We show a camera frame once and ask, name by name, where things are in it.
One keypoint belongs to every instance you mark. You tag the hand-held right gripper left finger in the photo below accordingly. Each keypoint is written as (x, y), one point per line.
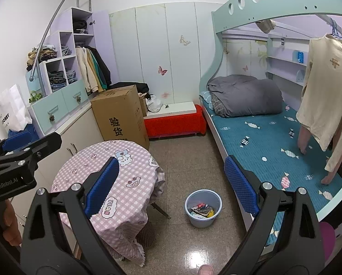
(102, 186)

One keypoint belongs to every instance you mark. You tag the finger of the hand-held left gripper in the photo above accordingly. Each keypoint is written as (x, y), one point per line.
(45, 144)
(19, 141)

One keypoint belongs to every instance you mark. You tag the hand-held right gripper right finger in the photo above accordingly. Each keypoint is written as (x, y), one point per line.
(241, 186)

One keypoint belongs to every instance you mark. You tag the light blue plastic bucket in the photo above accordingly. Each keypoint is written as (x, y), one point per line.
(199, 197)

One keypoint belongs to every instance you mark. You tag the pile of wrappers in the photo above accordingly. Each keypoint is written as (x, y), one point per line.
(199, 210)

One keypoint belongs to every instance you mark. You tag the person's left hand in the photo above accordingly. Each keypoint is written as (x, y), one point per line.
(9, 223)

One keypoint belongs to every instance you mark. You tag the white low cabinet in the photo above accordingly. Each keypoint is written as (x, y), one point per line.
(70, 137)

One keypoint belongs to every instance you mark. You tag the white paper bag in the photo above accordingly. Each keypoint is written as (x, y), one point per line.
(10, 106)

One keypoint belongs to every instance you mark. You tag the pink checkered tablecloth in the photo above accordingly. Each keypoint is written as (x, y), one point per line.
(142, 194)

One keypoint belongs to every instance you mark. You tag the green plant decoration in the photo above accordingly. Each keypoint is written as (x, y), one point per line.
(35, 96)

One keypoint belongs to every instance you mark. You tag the teal candy print bedsheet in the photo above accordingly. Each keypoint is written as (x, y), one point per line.
(262, 137)

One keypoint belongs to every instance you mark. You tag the metal table leg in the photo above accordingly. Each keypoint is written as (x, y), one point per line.
(161, 210)

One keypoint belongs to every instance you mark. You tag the dark folded clothes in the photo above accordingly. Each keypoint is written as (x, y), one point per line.
(56, 80)

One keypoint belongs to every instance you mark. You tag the folded jeans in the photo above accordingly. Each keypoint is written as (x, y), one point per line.
(65, 50)
(71, 76)

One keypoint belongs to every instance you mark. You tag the large cardboard box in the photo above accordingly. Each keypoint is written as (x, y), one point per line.
(119, 114)

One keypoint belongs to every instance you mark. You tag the pink hanging garment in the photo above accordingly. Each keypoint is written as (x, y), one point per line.
(302, 140)

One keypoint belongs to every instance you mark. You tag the cream hanging jacket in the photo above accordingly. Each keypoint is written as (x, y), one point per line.
(85, 71)

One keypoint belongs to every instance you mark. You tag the green hanging jacket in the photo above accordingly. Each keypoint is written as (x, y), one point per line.
(99, 77)

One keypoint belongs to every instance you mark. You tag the pile of beige clothes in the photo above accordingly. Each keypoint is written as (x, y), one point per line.
(42, 56)

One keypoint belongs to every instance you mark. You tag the small cardboard box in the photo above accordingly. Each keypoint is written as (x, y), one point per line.
(143, 106)

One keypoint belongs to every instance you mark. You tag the red covered bench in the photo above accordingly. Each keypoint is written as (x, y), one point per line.
(174, 124)

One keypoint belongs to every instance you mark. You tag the grey duvet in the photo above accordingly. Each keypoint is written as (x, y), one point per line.
(245, 94)

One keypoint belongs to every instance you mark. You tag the blue checked pillow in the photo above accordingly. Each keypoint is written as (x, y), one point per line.
(206, 98)

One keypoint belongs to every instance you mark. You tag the white plastic bag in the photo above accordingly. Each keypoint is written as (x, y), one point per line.
(154, 103)

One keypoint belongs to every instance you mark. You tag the black hanging jacket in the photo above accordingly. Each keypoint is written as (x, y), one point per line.
(103, 66)

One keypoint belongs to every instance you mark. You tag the white board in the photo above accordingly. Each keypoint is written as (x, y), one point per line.
(176, 108)

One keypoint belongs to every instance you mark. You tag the black clothes heap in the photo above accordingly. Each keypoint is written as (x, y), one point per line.
(131, 88)

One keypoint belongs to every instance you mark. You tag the pink stool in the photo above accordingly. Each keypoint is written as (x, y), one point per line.
(328, 240)

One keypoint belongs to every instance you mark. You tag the purple shelf unit teal drawers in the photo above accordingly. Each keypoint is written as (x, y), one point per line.
(66, 38)

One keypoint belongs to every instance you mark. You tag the faint pink butterfly sticker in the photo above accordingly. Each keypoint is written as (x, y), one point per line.
(165, 95)

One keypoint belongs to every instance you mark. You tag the grey metal handrail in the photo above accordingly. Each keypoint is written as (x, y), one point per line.
(50, 23)

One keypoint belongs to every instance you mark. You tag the black folded clothes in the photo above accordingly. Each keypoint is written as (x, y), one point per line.
(80, 26)

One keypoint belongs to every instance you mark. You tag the beige hanging sweater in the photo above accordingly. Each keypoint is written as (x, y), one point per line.
(322, 91)

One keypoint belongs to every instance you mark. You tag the blue small box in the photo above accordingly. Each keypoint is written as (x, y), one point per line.
(300, 56)

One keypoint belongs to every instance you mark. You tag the white wardrobe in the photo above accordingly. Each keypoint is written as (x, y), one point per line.
(151, 48)

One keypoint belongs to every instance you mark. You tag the beige butterfly sticker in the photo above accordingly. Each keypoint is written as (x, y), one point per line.
(184, 40)

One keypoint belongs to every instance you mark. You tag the beige hanging hat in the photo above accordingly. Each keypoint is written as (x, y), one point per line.
(266, 26)

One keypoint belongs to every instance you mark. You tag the clothes hanger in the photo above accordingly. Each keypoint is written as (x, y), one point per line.
(335, 31)

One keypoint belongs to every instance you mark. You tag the teal bunk bed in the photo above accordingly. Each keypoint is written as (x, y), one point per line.
(302, 0)

